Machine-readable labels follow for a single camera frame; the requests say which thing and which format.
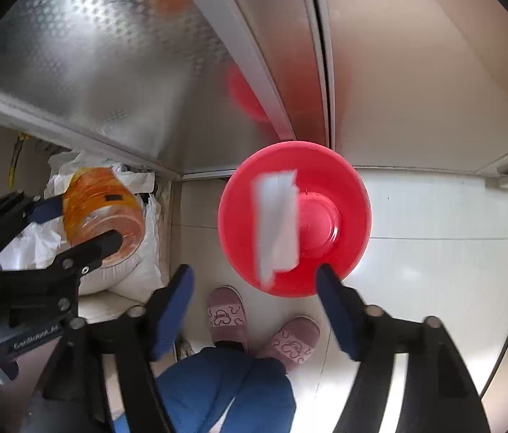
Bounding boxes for smooth steel cabinet door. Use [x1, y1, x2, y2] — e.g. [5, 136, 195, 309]
[312, 0, 508, 190]

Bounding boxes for yellow cable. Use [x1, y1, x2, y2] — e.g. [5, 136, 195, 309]
[8, 133, 27, 188]

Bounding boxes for pink slipper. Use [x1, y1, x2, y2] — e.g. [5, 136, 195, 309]
[256, 316, 321, 374]
[206, 285, 249, 353]

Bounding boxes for blue trousers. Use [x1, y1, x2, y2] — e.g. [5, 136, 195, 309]
[110, 346, 297, 433]

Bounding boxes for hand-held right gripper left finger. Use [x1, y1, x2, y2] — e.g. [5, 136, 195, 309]
[33, 264, 197, 433]

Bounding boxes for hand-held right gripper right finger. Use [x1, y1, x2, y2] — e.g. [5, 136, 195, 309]
[316, 265, 491, 433]

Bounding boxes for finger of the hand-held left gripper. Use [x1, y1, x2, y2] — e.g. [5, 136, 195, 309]
[0, 230, 123, 313]
[0, 191, 64, 253]

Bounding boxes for red plastic bin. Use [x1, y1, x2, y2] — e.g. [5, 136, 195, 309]
[218, 141, 372, 298]

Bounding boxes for orange plastic container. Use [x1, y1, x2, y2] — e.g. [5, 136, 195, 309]
[62, 167, 146, 268]

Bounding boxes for white plastic bag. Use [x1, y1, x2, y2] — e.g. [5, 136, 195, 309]
[0, 151, 164, 296]

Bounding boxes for embossed steel cabinet door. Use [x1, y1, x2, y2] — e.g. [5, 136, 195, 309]
[0, 0, 295, 179]

